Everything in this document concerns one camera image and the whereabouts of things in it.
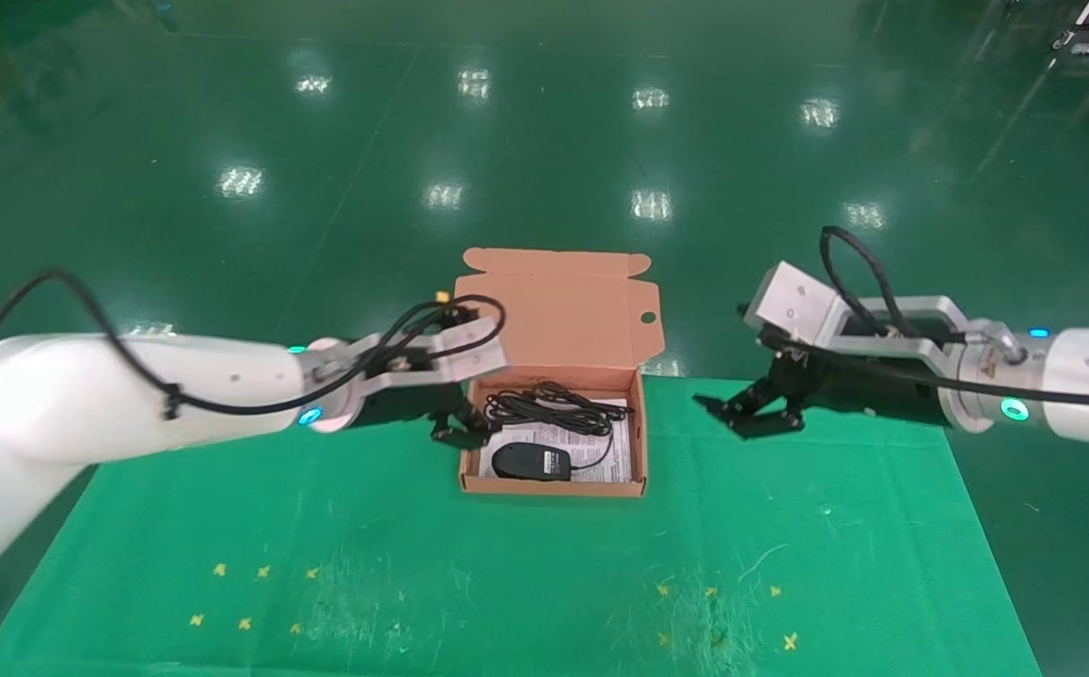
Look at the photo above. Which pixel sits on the brown cardboard box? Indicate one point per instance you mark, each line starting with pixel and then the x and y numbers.
pixel 554 320

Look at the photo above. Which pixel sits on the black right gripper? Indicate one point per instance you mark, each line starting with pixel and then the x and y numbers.
pixel 874 390

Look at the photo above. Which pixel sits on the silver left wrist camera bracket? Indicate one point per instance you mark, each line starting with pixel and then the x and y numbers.
pixel 460 357

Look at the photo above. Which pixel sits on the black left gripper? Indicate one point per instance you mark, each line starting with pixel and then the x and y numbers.
pixel 413 402

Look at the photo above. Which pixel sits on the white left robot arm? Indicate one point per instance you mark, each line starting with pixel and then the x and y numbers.
pixel 84 404

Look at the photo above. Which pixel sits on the green table cloth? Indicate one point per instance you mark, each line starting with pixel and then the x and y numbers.
pixel 507 564

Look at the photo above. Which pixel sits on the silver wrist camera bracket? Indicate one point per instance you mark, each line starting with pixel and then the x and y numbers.
pixel 798 306
pixel 460 357

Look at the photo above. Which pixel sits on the white printed instruction sheet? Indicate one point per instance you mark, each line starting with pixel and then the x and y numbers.
pixel 601 470

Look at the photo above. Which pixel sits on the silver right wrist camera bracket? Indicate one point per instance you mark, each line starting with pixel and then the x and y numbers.
pixel 798 306

